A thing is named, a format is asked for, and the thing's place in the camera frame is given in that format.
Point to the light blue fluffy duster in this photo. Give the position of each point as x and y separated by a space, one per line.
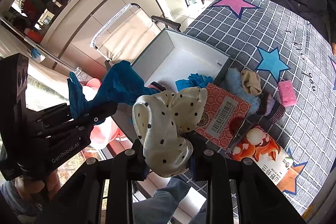
232 83

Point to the blue cloth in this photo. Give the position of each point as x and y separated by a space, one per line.
194 80
120 85

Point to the white polka dot scrunchie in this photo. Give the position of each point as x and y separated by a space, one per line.
161 122

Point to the pink striped sock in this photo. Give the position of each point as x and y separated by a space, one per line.
158 87

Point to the beige folding chair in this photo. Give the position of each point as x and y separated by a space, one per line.
131 37

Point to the red patterned tissue box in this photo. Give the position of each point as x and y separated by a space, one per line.
223 115

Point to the orange fox tissue pack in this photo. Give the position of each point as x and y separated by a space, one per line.
272 159

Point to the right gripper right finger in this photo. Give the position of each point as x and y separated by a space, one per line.
258 199

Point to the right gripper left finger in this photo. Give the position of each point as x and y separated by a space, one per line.
80 199

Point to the pink sponge block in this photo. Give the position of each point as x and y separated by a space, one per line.
287 93

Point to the beige sock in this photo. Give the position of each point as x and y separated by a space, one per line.
251 82

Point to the white open storage box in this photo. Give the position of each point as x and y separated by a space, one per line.
173 56

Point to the operator left hand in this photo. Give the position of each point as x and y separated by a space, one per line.
26 187

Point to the person in blue jeans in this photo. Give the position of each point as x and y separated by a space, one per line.
161 207

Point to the checkered star tablecloth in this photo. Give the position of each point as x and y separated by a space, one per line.
280 46

